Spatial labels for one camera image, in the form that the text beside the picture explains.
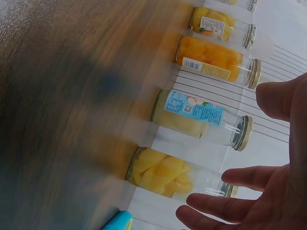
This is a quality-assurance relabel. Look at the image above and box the person's right hand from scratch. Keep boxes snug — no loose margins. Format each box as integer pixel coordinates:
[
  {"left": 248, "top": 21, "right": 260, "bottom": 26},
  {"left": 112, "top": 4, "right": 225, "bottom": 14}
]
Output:
[{"left": 176, "top": 71, "right": 307, "bottom": 230}]

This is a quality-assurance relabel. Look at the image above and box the pear jar with blue label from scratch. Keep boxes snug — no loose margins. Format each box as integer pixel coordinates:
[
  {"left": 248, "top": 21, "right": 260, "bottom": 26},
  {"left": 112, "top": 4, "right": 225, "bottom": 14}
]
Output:
[{"left": 151, "top": 89, "right": 254, "bottom": 152}]

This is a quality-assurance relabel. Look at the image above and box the yellow peach slices glass jar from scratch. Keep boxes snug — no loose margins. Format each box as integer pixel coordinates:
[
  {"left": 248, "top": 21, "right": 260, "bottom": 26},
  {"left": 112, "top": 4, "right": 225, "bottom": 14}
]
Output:
[{"left": 126, "top": 146, "right": 239, "bottom": 200}]

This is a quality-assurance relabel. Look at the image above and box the orange fruit jar, tan label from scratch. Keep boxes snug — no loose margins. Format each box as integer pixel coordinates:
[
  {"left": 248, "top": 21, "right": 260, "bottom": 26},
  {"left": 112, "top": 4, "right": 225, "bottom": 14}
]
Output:
[{"left": 176, "top": 35, "right": 262, "bottom": 90}]

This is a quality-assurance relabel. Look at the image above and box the blue and yellow cylinder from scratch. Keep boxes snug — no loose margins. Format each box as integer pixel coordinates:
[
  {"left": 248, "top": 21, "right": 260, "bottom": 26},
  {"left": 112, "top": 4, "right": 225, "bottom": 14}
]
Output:
[{"left": 102, "top": 210, "right": 134, "bottom": 230}]

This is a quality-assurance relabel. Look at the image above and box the peach jar with white label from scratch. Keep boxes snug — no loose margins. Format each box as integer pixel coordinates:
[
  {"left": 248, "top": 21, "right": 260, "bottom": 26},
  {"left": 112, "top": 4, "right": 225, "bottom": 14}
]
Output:
[{"left": 190, "top": 6, "right": 258, "bottom": 50}]

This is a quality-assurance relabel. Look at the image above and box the glass jar of fruit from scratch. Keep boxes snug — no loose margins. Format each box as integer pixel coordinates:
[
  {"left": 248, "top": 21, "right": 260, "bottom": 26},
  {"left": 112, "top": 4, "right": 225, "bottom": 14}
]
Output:
[{"left": 224, "top": 0, "right": 259, "bottom": 12}]

